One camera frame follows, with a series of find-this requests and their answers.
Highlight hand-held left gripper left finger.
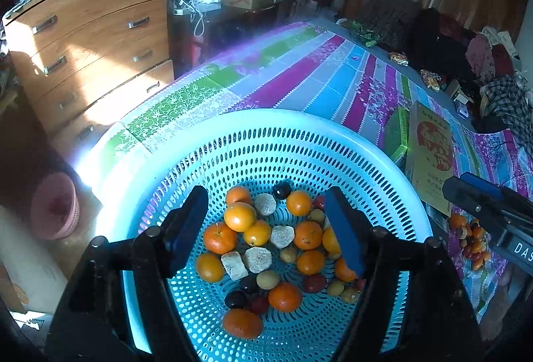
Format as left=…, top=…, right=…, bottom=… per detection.
left=46, top=185, right=209, bottom=362

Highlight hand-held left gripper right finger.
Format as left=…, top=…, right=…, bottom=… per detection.
left=324, top=186, right=487, bottom=362

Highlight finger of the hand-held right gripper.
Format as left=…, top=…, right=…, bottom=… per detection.
left=442, top=178, right=533, bottom=229
left=460, top=172, right=533, bottom=217

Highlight pile of oranges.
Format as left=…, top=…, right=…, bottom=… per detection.
left=196, top=185, right=359, bottom=340
left=449, top=213, right=493, bottom=272

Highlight blue plastic basket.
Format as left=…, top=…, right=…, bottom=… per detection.
left=81, top=108, right=434, bottom=362

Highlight yellow box with red print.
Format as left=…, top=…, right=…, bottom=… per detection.
left=406, top=100, right=456, bottom=218

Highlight pale banana chunk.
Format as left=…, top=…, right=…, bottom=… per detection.
left=254, top=193, right=277, bottom=217
left=221, top=251, right=249, bottom=280
left=270, top=225, right=295, bottom=249
left=244, top=246, right=273, bottom=274

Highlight black white checked cloth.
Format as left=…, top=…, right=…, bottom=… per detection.
left=479, top=75, right=533, bottom=138

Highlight green flat box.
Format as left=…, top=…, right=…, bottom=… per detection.
left=382, top=106, right=411, bottom=165

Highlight small pale box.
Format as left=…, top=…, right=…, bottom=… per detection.
left=449, top=84, right=470, bottom=105

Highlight pink garment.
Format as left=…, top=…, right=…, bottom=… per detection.
left=465, top=33, right=497, bottom=83

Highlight pink plastic bin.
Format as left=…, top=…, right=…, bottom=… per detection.
left=30, top=172, right=81, bottom=241

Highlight black clothes pile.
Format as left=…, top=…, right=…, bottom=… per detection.
left=410, top=7, right=488, bottom=96

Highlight colourful floral bed sheet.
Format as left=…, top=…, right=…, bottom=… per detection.
left=81, top=21, right=533, bottom=325

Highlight dark plaid cloth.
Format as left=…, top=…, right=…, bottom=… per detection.
left=360, top=0, right=423, bottom=52

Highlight green leafy vegetables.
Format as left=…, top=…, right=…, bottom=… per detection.
left=339, top=18, right=381, bottom=47

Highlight wooden chest of drawers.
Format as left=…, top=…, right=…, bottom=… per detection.
left=2, top=0, right=176, bottom=155

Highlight white cables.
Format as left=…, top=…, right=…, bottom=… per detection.
left=172, top=0, right=207, bottom=39

